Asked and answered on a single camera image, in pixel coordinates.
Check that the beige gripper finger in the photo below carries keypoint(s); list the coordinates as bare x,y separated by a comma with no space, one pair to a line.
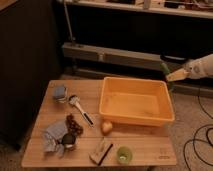
179,74

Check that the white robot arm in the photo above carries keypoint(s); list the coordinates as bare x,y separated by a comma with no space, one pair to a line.
193,69

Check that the orange plastic tray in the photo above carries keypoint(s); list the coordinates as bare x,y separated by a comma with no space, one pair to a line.
136,101

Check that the upper cluttered shelf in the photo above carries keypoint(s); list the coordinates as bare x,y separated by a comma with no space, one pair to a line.
188,8

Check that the yellow onion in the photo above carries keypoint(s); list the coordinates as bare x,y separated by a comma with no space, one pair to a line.
106,127

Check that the small green cup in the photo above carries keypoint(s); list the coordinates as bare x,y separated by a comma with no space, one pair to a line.
124,155

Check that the metal vertical pole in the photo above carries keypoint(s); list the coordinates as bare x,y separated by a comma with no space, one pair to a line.
72,38

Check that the wooden block brush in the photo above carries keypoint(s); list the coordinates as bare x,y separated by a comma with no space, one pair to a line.
100,152

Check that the brown grape bunch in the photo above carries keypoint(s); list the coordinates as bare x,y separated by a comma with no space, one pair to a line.
73,126

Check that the blue grey sponge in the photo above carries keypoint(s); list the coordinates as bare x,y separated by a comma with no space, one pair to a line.
60,93

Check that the wooden folding table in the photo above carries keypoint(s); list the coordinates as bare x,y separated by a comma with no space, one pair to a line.
150,145

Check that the blue grey cloth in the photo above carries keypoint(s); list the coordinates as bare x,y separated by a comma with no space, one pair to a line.
52,137

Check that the black handle on rail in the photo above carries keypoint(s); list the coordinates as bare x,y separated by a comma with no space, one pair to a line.
173,59

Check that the white handled spoon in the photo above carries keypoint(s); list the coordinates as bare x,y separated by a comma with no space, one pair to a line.
74,100

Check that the grey metal shelf rail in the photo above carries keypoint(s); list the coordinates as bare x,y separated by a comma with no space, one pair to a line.
115,56

